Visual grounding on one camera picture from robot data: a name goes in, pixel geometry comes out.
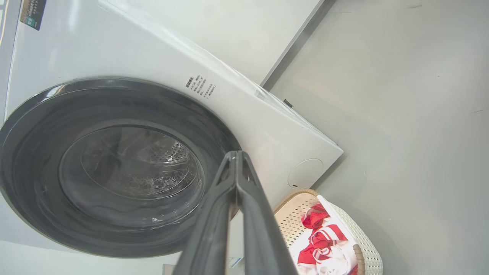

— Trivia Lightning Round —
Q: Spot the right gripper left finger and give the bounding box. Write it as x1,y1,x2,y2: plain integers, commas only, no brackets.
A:
174,151,238,275

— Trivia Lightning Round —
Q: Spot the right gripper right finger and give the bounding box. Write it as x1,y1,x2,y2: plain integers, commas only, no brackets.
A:
237,151,298,275

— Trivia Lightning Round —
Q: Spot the cream perforated laundry basket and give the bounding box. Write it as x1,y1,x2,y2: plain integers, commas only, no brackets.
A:
273,189,383,275

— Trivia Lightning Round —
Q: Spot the red and white garment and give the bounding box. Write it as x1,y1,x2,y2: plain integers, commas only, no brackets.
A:
297,203,359,275

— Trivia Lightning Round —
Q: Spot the round white filter cover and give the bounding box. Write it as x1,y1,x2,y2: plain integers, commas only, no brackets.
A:
287,159,324,189

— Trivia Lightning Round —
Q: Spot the white front-load washing machine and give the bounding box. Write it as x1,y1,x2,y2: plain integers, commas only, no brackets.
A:
0,0,343,275

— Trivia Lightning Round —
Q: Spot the black round washing machine door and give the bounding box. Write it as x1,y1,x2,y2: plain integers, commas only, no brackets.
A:
0,77,242,258

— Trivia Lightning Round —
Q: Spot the dark rectangular sticker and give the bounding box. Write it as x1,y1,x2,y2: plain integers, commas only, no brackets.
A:
20,0,47,31

